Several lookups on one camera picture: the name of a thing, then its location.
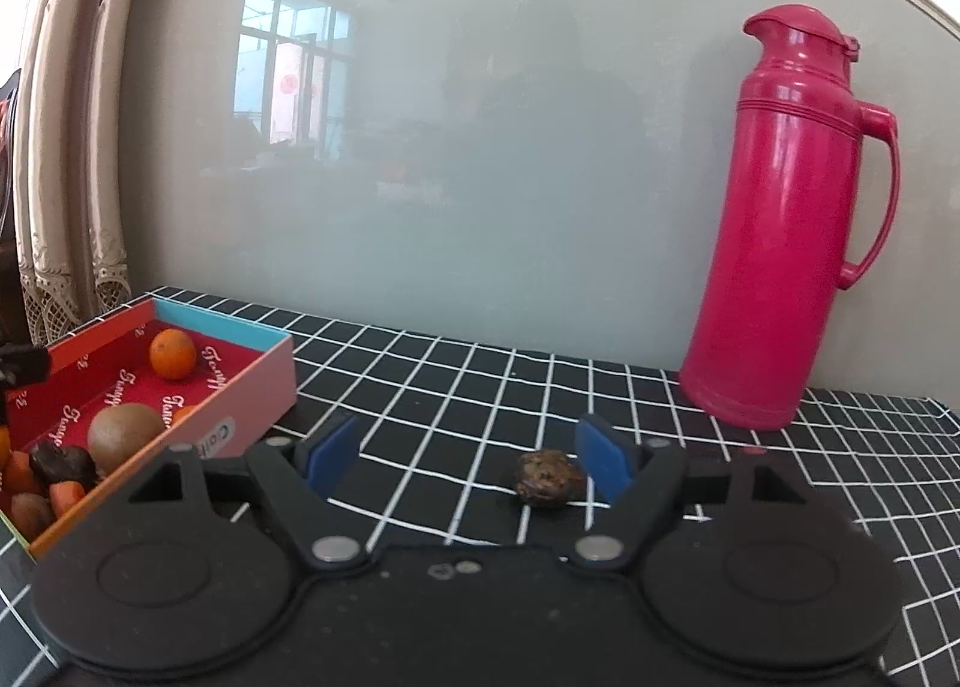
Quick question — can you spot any beige lace curtain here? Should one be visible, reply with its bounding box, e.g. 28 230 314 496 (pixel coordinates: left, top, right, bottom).
2 0 132 344

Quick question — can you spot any colourful cardboard box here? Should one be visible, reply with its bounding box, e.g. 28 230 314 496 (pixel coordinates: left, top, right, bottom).
0 295 298 559

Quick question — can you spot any pink thermos jug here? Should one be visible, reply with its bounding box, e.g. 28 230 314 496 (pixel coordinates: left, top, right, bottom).
679 4 901 432

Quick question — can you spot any yellow-orange tangerine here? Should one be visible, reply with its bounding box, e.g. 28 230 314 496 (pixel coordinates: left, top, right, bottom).
0 425 11 471

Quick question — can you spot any wooden rattan bench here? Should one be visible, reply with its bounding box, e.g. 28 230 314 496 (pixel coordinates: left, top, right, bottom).
0 70 29 344

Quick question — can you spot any brown kiwi fruit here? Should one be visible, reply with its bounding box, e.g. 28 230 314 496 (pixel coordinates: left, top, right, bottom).
86 403 166 476

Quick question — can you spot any small carrot piece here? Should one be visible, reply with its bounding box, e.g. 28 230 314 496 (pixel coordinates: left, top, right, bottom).
2 451 43 495

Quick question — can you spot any large carrot piece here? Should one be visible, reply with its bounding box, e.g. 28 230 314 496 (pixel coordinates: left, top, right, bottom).
49 481 86 520

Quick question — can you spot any orange tangerine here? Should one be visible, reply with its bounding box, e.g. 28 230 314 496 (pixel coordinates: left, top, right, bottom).
148 328 197 382
172 406 195 425

